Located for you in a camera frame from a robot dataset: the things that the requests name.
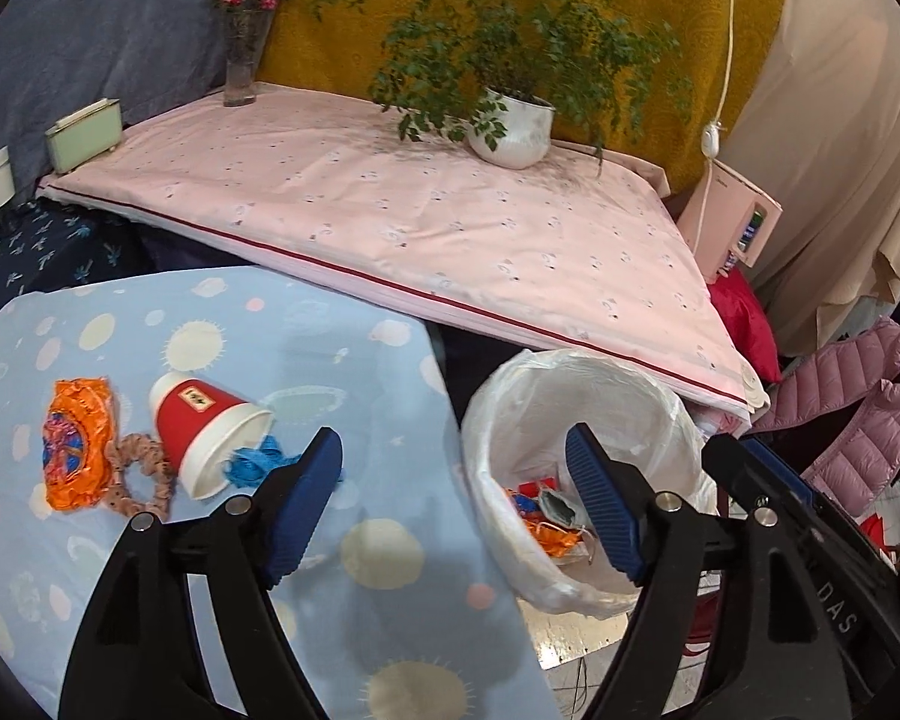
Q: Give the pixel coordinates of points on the pink down jacket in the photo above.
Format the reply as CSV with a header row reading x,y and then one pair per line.
x,y
840,390

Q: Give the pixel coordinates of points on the beige curtain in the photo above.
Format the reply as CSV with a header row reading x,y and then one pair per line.
x,y
832,127

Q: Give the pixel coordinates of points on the potted plant in white pot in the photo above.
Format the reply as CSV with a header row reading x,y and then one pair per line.
x,y
514,127

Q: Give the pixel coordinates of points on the pink blanket with red piping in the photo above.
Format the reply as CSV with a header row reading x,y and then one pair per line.
x,y
420,217

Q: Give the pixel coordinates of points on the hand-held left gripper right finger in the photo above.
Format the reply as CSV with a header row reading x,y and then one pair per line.
x,y
604,495

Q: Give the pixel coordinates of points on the mustard yellow fabric backdrop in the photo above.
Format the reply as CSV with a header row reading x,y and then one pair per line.
x,y
757,15

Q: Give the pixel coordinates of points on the pink scrunchie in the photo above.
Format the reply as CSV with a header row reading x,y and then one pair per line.
x,y
131,450

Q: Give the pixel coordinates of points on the blue grey fabric backdrop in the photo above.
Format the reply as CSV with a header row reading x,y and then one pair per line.
x,y
120,15

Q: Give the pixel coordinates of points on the blue scrunchie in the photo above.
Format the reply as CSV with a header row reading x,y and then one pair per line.
x,y
251,461

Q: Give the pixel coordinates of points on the orange foil wrapper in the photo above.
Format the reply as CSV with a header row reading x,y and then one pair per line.
x,y
75,450

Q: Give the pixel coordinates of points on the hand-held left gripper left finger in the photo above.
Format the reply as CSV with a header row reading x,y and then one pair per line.
x,y
304,502

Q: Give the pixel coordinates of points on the green tissue box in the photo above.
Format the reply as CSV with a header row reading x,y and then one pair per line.
x,y
82,139

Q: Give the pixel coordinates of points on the pink appliance with display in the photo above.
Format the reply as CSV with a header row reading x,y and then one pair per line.
x,y
720,217

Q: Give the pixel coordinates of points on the glass vase with red flowers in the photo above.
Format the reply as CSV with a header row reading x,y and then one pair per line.
x,y
240,75

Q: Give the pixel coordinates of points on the bin with white plastic bag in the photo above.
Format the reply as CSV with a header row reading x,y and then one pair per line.
x,y
540,405

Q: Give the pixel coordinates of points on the dark blue printed cloth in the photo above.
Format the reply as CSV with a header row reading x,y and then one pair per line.
x,y
37,247

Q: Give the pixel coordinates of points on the blue planet print tablecloth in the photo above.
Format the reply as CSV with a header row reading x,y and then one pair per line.
x,y
390,405

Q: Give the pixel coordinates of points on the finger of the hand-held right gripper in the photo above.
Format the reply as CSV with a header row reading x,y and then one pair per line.
x,y
784,469
735,472

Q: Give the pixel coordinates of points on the red white paper cup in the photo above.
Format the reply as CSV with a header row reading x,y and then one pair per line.
x,y
195,420

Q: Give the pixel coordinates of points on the red cloth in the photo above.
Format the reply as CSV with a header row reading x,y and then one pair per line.
x,y
742,322

